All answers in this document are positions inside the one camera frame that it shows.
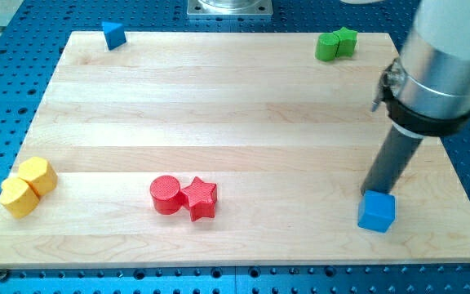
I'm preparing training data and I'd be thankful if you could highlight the green star block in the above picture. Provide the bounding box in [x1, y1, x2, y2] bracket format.
[333, 27, 357, 57]

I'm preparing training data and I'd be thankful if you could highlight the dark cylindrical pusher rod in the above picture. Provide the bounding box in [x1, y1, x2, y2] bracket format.
[361, 123, 424, 194]

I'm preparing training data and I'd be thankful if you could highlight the yellow heart-shaped block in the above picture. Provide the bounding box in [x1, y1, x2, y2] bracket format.
[0, 177, 39, 219]

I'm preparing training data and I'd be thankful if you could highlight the green cylinder block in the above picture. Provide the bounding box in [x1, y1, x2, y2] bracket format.
[315, 33, 339, 61]

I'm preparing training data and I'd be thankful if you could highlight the blue cube block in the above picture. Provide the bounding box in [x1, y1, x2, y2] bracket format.
[357, 190, 396, 233]

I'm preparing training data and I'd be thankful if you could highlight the yellow hexagon block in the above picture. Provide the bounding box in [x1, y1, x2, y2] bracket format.
[18, 157, 58, 198]

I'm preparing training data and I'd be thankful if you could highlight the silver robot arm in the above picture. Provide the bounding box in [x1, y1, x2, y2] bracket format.
[373, 0, 470, 136]

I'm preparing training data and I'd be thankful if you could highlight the blue perforated metal table plate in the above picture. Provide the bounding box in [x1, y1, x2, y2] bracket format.
[0, 0, 470, 293]

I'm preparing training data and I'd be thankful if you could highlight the red cylinder block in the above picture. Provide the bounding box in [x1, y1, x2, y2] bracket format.
[149, 175, 184, 215]

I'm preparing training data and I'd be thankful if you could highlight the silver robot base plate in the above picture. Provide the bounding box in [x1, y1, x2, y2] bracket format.
[187, 0, 273, 18]

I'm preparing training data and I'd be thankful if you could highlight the wooden board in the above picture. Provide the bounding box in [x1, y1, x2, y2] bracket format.
[0, 31, 470, 269]

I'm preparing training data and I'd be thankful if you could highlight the blue triangle block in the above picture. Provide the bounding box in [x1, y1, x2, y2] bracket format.
[101, 22, 126, 51]

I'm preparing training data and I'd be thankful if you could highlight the red star block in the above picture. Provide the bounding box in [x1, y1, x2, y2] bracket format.
[181, 176, 217, 221]

